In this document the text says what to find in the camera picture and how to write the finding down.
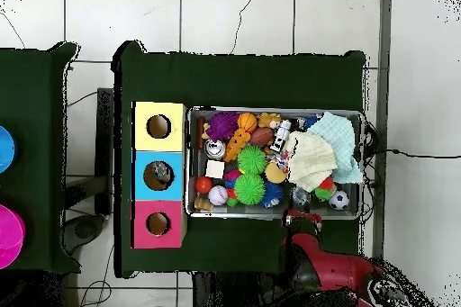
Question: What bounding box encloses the shallow silver mesh bin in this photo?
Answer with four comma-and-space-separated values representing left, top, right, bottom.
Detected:
185, 104, 366, 221

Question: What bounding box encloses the brown toy football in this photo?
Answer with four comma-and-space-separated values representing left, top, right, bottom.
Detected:
249, 126, 276, 147

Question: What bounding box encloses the green stringy puffer ball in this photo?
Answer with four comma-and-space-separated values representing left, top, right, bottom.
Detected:
236, 144, 268, 176

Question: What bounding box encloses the silver drink can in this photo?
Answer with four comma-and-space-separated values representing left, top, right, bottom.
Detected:
203, 139, 227, 160

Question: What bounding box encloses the purple spiky ball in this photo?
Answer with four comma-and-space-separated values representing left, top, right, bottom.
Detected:
206, 111, 240, 142

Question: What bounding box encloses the thin black cable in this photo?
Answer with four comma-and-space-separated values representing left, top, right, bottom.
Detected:
363, 147, 461, 160

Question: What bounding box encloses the cream knitted cloth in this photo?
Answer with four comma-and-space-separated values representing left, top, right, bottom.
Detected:
285, 131, 339, 193

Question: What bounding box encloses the grey plastic toy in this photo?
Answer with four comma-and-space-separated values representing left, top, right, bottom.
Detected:
270, 119, 293, 153

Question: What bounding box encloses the black and white soccer ball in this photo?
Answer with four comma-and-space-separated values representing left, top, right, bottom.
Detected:
329, 190, 350, 212

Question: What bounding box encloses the magenta round disc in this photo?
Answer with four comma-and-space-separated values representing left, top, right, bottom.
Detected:
0, 203, 26, 270

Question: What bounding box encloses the blue round disc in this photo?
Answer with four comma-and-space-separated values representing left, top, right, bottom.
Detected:
0, 124, 18, 175

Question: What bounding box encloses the black upright panel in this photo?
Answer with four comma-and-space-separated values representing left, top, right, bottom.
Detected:
94, 86, 115, 216

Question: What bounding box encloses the wooden box with three holes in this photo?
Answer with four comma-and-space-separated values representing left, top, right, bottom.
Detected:
131, 101, 189, 249

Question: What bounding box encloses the orange toy basketball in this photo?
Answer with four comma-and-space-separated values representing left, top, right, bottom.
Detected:
237, 112, 258, 133

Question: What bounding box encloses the mint green knitted cloth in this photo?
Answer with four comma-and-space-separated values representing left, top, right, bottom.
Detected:
307, 111, 365, 185

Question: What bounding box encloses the green puffer toy with eyes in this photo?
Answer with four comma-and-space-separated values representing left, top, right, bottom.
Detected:
233, 173, 267, 206

